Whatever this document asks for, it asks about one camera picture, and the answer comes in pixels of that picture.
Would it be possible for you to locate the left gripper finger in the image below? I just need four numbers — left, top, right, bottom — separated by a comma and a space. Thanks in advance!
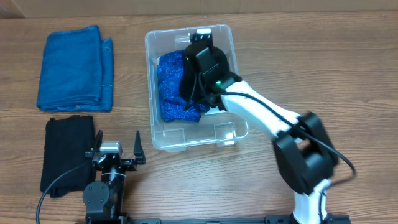
92, 130, 103, 151
134, 131, 146, 162

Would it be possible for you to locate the black cloth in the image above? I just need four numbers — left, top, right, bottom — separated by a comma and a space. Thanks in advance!
180, 45, 233, 107
40, 115, 95, 198

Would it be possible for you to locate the blue sparkly cloth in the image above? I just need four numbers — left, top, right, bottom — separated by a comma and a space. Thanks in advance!
157, 50, 210, 123

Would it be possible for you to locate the clear plastic container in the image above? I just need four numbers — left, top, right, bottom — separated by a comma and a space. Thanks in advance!
145, 26, 249, 152

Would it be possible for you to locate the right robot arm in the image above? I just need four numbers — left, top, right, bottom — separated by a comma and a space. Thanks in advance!
180, 39, 338, 223

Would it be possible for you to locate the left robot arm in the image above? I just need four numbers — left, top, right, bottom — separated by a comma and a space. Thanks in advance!
83, 131, 146, 223

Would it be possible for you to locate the folded blue denim cloth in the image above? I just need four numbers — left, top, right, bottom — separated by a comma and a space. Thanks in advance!
36, 25, 114, 112

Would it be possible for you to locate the white paper label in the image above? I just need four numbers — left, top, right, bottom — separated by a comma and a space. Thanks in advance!
205, 106, 226, 116

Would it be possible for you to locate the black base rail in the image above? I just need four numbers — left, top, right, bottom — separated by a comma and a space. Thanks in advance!
74, 214, 351, 224

